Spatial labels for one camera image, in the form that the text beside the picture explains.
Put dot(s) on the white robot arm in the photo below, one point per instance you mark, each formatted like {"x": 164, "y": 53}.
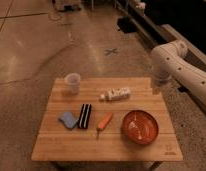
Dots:
{"x": 168, "y": 60}

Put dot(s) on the white tube with cap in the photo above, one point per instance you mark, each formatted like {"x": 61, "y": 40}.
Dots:
{"x": 115, "y": 94}

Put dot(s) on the black white striped block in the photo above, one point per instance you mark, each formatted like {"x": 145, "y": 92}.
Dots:
{"x": 83, "y": 121}

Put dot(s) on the orange carrot toy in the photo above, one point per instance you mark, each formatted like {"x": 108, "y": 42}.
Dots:
{"x": 104, "y": 122}

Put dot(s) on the wooden table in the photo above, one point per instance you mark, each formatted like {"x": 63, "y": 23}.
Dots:
{"x": 56, "y": 143}

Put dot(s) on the blue sponge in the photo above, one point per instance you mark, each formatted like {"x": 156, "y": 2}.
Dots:
{"x": 68, "y": 119}

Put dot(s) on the orange bowl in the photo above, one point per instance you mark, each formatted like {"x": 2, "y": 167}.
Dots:
{"x": 140, "y": 127}

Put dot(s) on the black box on floor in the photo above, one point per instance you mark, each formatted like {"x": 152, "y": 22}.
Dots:
{"x": 126, "y": 25}

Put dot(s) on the dark shelf unit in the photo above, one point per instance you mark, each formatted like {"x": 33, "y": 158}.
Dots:
{"x": 171, "y": 20}

